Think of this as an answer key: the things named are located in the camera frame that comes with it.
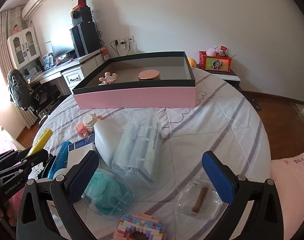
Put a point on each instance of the black speaker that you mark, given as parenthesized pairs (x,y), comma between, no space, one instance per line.
(81,15)

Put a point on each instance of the white glass door cabinet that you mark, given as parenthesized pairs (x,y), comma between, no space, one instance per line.
(21,45)

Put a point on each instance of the black office chair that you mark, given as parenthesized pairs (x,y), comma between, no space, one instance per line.
(45,93)

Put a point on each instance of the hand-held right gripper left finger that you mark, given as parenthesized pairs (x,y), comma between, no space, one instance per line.
(83,177)

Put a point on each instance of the dark top nightstand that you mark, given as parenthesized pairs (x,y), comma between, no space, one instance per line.
(229,75)

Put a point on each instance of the red cardboard box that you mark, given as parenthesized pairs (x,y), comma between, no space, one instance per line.
(79,2)

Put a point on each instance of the small box with blue label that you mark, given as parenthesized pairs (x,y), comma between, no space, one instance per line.
(84,142)

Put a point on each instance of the teal silicone face brush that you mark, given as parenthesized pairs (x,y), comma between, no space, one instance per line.
(106,192)

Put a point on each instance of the dark patterned jacket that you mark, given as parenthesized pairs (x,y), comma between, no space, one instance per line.
(18,90)

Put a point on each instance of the white air conditioner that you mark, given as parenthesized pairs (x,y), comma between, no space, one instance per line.
(36,1)

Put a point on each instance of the clear box with brown stick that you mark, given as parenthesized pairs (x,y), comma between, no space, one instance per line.
(192,205)

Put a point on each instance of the black computer tower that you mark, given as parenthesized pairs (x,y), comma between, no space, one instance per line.
(84,38)

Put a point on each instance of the pink storage box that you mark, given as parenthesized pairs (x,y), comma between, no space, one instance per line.
(134,97)

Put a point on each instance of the pink doll on cabinet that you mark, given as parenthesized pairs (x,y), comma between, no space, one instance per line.
(16,28)

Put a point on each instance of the computer monitor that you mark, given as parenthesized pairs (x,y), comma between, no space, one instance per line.
(63,43)

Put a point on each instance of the white desk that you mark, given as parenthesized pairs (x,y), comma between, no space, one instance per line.
(74,76)

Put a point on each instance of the blue marker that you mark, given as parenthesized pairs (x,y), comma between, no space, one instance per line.
(60,157)

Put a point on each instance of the yellow highlighter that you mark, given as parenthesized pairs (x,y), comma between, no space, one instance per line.
(43,138)

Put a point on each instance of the white pink block figure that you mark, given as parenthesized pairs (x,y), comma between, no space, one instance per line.
(89,122)

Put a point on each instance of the red printed storage box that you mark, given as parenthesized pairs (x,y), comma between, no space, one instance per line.
(217,63)

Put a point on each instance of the pink printed pillow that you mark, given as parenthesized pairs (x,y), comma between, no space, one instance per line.
(292,192)

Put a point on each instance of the white wall outlet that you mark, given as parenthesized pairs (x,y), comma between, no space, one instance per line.
(123,40)

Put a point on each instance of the rose gold lidded jar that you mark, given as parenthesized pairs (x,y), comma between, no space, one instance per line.
(149,74)

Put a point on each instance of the small doll figure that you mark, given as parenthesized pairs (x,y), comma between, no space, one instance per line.
(108,78)

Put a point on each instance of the orange plush toy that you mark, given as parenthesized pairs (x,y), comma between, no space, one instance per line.
(192,62)

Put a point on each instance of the colourful block house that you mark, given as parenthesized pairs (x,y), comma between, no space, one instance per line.
(139,223)

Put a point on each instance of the beige curtain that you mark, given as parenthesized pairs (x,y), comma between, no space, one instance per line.
(1,55)

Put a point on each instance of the white charger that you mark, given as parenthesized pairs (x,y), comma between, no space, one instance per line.
(78,158)

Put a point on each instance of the clear plastic package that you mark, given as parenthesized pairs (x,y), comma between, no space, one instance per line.
(139,150)

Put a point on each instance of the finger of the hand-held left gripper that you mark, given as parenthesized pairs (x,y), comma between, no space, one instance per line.
(48,166)
(38,155)

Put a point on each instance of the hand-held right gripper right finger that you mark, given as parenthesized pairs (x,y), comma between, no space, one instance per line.
(218,177)

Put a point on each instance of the white power plug adapter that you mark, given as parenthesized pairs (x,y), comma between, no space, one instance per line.
(106,140)

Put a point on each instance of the pink plush toy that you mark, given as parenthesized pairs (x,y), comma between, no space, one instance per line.
(212,50)

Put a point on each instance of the pink cloth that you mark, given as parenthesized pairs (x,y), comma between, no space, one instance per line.
(4,140)

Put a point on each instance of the red tag card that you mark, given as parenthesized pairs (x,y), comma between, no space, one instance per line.
(223,48)

